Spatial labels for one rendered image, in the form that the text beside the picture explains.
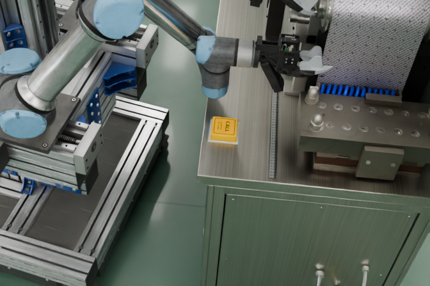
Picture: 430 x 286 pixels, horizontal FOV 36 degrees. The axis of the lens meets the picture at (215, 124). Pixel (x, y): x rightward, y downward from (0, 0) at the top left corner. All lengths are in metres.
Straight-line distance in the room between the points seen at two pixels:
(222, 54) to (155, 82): 1.54
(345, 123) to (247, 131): 0.28
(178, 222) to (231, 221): 0.84
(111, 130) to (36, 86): 1.08
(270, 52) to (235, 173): 0.33
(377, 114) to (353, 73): 0.13
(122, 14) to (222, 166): 0.50
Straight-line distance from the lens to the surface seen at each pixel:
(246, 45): 1.72
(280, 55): 1.71
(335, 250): 2.02
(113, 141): 2.72
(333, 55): 1.76
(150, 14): 1.75
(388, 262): 2.09
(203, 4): 3.70
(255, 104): 1.92
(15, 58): 1.87
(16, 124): 1.76
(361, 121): 1.75
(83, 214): 2.52
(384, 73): 1.81
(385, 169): 1.77
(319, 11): 1.69
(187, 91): 3.20
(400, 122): 1.78
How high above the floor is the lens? 2.28
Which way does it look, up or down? 48 degrees down
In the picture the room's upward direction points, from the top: 4 degrees clockwise
